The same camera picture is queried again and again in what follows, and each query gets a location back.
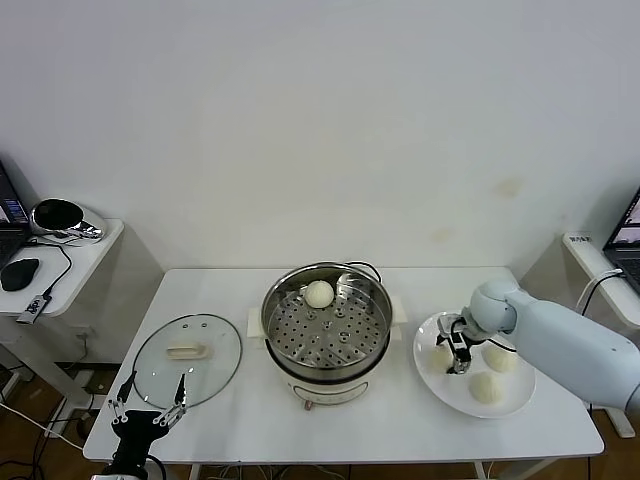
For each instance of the cream electric cooker base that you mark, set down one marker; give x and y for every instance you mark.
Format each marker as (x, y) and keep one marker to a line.
(327, 392)

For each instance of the black laptop pink screen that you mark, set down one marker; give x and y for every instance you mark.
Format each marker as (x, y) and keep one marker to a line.
(625, 255)

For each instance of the black laptop dark screen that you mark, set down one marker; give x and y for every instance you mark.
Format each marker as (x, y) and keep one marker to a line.
(9, 235)

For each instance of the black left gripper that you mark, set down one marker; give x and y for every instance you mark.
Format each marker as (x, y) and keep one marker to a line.
(135, 425)

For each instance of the white side desk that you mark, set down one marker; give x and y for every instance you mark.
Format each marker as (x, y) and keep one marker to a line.
(85, 270)
(582, 252)

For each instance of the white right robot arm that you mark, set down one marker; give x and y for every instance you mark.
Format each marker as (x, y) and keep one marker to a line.
(560, 345)

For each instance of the small printed desk label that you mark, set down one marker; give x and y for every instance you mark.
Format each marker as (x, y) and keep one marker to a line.
(580, 238)

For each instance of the white wall socket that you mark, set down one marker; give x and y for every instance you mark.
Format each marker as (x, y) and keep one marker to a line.
(86, 332)

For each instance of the perforated steel steamer basket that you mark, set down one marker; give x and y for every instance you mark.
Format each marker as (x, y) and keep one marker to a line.
(350, 345)

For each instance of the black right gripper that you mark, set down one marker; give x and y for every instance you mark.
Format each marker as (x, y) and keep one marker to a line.
(460, 342)

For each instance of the grey usb hub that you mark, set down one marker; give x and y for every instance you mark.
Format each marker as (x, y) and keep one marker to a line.
(32, 309)

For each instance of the white round plate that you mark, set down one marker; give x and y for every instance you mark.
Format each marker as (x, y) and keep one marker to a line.
(435, 390)

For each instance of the black computer mouse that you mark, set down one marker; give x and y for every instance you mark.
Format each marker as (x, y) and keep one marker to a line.
(19, 275)

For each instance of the white steamed baozi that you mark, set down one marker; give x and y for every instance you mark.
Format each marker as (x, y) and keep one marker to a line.
(486, 388)
(501, 361)
(319, 294)
(440, 360)

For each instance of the chrome rounded device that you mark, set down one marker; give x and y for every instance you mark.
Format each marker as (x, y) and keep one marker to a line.
(55, 217)

